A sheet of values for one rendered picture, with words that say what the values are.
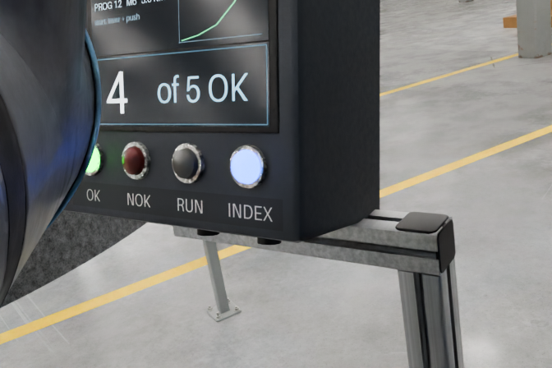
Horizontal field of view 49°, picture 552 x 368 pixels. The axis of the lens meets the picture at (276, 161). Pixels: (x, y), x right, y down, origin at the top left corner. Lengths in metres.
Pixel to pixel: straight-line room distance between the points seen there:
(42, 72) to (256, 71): 0.21
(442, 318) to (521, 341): 1.73
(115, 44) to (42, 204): 0.30
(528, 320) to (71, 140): 2.12
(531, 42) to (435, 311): 6.38
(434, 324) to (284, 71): 0.20
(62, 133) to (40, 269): 1.55
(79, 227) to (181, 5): 1.40
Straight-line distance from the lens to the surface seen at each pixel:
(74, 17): 0.19
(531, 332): 2.20
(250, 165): 0.36
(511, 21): 9.24
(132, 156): 0.43
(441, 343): 0.43
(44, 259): 1.73
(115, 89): 0.45
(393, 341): 2.16
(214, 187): 0.39
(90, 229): 1.80
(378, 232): 0.41
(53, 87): 0.18
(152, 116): 0.42
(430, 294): 0.42
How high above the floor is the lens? 1.22
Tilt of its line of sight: 17 degrees down
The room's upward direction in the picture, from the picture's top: 10 degrees counter-clockwise
